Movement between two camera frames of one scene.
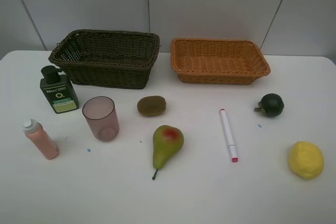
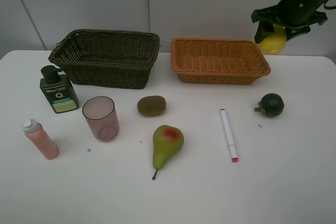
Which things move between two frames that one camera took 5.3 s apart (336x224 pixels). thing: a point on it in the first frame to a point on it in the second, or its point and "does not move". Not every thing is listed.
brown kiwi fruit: [151, 105] does not move
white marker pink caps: [231, 146] does not move
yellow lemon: [306, 159] to [274, 43]
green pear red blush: [167, 140] does not move
